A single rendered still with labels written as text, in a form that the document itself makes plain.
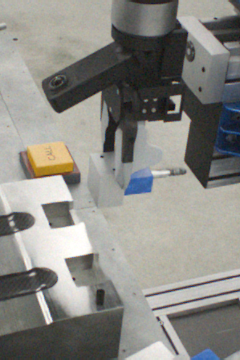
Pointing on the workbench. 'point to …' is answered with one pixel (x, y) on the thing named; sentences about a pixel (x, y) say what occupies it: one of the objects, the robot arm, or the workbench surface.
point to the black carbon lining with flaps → (40, 280)
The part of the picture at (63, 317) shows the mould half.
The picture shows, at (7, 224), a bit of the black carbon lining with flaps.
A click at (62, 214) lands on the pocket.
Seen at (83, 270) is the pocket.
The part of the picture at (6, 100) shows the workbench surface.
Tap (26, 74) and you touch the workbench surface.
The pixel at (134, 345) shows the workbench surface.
